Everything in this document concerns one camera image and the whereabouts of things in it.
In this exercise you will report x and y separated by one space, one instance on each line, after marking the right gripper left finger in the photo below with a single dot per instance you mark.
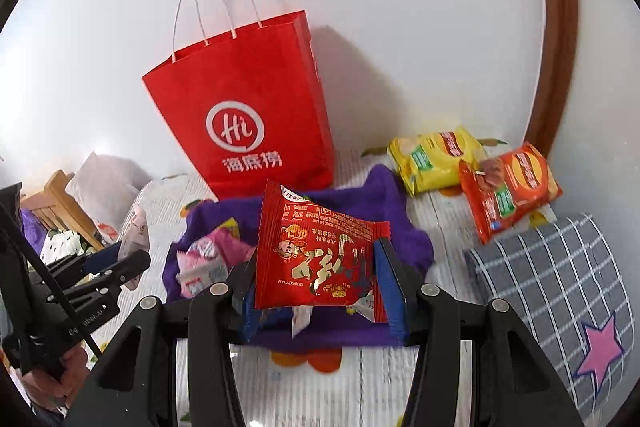
134 382

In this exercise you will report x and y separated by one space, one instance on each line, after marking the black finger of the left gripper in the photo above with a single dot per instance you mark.
83 276

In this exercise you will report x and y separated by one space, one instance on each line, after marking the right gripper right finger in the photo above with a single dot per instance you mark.
513 382

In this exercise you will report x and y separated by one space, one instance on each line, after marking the light pink pastry packet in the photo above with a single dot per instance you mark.
135 233

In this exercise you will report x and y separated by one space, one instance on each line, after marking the small pink square packet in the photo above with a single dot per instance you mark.
200 266

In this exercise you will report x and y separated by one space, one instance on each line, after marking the red square snack packet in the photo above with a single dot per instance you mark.
308 256

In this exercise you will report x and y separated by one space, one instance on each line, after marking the magenta yellow snack packet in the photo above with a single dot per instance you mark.
227 240

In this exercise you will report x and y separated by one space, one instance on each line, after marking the wooden chair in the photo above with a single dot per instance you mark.
55 209

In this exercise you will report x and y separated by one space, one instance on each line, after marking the white plastic bag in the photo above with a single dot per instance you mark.
105 187

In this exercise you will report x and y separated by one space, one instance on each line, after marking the grey checked folded cloth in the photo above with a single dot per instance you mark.
562 280

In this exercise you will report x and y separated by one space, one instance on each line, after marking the orange red chips bag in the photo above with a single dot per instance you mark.
501 190

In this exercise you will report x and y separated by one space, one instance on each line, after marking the yellow chips bag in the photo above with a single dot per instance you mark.
430 162

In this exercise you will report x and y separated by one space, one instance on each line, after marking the red paper shopping bag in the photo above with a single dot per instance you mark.
247 106

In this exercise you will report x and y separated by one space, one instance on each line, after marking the brown wooden door frame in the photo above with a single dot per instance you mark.
555 73

